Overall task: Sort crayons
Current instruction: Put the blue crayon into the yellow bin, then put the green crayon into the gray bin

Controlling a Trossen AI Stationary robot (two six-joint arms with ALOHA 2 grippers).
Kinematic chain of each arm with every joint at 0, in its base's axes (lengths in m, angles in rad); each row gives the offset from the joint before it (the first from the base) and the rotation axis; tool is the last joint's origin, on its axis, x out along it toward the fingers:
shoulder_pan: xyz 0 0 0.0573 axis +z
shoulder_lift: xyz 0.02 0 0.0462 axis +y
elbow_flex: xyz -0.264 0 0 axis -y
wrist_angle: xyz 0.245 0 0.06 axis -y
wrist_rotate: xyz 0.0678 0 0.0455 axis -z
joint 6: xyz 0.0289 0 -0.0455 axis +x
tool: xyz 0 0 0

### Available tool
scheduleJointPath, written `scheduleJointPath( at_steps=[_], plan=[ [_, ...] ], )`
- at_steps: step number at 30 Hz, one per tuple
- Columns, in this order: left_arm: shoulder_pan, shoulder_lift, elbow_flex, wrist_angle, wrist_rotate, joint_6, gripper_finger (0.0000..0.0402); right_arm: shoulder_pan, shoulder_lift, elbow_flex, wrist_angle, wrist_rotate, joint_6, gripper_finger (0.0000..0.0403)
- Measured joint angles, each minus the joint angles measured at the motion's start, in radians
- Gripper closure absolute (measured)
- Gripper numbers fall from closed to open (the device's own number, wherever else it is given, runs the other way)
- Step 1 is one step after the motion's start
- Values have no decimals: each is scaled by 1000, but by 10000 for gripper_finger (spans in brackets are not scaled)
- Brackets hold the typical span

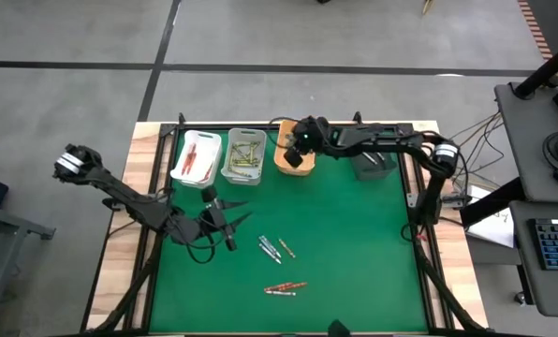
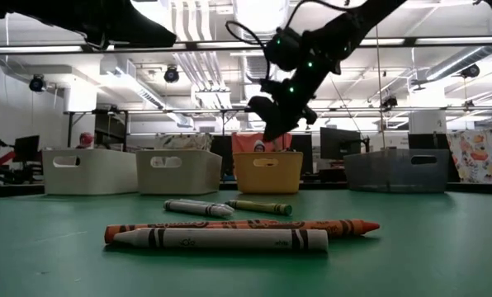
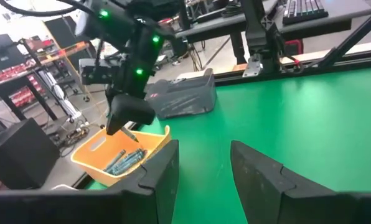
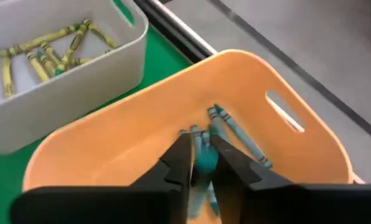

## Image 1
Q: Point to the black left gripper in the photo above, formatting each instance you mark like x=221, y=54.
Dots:
x=213, y=220

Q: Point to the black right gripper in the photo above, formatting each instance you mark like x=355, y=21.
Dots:
x=312, y=136

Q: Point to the yellow-green crayon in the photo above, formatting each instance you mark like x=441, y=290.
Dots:
x=248, y=150
x=245, y=166
x=242, y=153
x=245, y=161
x=253, y=159
x=247, y=144
x=287, y=248
x=255, y=152
x=232, y=156
x=240, y=171

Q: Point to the red-orange crayon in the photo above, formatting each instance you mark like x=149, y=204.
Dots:
x=187, y=160
x=191, y=158
x=293, y=285
x=207, y=172
x=277, y=287
x=209, y=169
x=189, y=154

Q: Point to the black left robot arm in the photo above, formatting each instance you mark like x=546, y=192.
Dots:
x=120, y=192

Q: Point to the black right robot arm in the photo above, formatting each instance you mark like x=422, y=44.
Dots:
x=391, y=140

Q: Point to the orange plastic bin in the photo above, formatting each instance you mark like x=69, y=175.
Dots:
x=302, y=169

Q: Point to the light grey plastic bin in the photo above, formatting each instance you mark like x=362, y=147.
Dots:
x=227, y=175

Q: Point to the dark grey plastic bin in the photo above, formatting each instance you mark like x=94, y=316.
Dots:
x=372, y=173

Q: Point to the white plastic bin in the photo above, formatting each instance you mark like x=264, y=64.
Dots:
x=204, y=145

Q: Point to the green table mat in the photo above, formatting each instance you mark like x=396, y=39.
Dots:
x=330, y=257

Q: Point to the black rounded object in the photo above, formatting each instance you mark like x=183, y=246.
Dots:
x=339, y=328

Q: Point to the wooden stick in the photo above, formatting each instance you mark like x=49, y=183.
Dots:
x=427, y=6

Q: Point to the white paper sheet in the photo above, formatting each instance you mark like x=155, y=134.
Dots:
x=494, y=231

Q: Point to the black pole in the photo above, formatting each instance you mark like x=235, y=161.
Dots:
x=541, y=75

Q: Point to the black caster wheel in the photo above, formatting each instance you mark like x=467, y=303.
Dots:
x=521, y=298

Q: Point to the backlit black keyboard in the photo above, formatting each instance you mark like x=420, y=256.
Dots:
x=557, y=243

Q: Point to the black frame clamp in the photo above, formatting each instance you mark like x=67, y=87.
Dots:
x=356, y=117
x=181, y=118

